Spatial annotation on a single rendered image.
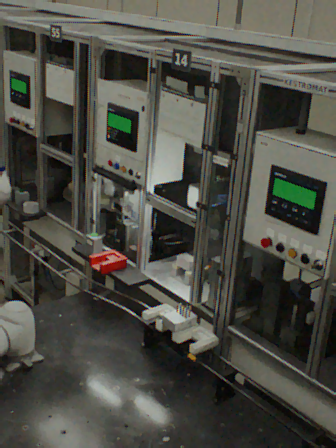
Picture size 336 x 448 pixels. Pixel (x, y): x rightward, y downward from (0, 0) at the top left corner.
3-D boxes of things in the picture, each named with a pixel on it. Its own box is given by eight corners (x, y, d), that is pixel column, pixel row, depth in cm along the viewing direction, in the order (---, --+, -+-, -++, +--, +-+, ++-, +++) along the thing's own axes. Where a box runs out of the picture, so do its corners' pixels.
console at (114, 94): (91, 165, 325) (93, 78, 308) (133, 159, 343) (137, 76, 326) (138, 187, 296) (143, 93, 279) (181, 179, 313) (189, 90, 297)
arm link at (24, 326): (42, 346, 275) (42, 303, 267) (11, 363, 260) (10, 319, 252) (18, 333, 283) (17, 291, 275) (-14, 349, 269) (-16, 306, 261)
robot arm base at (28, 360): (11, 379, 260) (11, 368, 258) (-11, 354, 275) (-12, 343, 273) (49, 364, 271) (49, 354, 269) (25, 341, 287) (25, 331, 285)
